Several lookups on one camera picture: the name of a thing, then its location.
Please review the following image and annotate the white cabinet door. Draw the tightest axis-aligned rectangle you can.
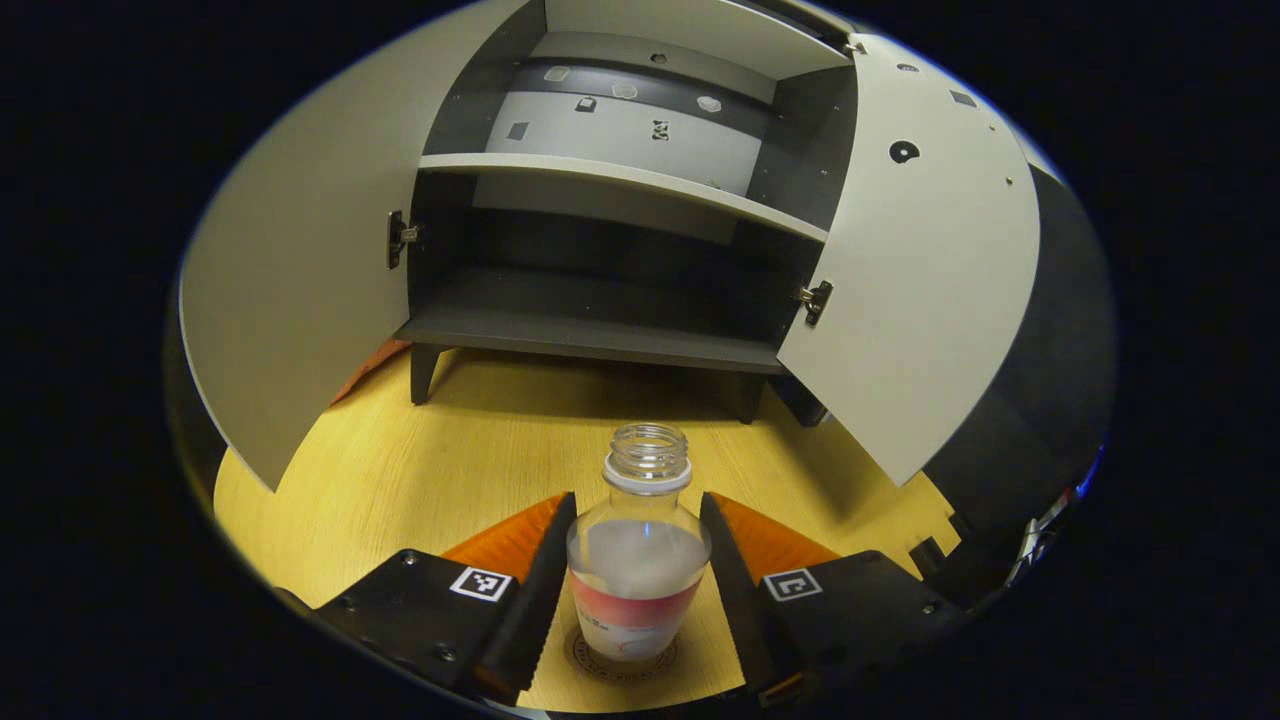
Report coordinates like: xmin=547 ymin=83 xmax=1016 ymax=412
xmin=178 ymin=0 xmax=549 ymax=493
xmin=778 ymin=33 xmax=1043 ymax=488

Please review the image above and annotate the clear bottle with pink label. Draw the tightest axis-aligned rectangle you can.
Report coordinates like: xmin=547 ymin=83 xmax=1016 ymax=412
xmin=566 ymin=422 xmax=713 ymax=663

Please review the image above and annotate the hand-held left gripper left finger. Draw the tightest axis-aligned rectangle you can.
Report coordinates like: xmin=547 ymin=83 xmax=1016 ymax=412
xmin=310 ymin=490 xmax=579 ymax=706

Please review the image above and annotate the round brown coaster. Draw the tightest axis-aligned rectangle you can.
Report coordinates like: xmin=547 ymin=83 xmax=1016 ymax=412
xmin=562 ymin=625 xmax=683 ymax=683

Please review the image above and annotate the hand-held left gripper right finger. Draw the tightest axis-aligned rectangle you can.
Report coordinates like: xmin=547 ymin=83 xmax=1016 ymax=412
xmin=698 ymin=490 xmax=969 ymax=706

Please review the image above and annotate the dark grey cabinet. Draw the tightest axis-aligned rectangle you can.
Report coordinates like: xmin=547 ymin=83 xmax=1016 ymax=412
xmin=395 ymin=0 xmax=861 ymax=428

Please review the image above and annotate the white cabinet shelf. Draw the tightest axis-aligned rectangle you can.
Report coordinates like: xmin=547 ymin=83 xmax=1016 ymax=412
xmin=545 ymin=0 xmax=853 ymax=81
xmin=418 ymin=152 xmax=831 ymax=243

